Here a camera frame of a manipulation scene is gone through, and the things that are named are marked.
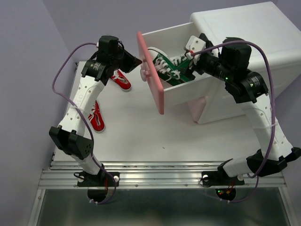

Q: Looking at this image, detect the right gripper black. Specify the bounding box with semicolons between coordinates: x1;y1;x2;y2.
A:
178;45;235;82

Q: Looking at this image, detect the green sneaker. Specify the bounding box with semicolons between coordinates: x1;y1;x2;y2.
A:
147;47;196;86
171;54;190;72

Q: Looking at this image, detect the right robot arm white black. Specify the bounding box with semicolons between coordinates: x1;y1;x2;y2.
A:
190;33;301;187

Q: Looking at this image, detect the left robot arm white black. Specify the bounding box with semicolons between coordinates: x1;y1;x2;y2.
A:
49;35;141;186

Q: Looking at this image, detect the white shoe cabinet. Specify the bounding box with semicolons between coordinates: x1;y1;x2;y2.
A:
188;1;301;125

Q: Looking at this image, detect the red sneaker far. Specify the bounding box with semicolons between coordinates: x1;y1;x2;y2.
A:
110;70;132;92

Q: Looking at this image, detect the red sneaker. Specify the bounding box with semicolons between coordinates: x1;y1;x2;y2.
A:
110;70;132;92
88;100;105;133

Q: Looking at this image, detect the red sneaker near left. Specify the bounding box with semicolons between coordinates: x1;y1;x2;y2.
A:
88;100;105;133

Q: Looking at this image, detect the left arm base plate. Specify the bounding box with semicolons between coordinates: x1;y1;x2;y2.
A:
73;171;120;205

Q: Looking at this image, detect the aluminium mounting rail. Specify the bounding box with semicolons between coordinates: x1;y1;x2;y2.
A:
37;150;288;189

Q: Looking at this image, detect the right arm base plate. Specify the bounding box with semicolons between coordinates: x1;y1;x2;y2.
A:
199;171;245;202

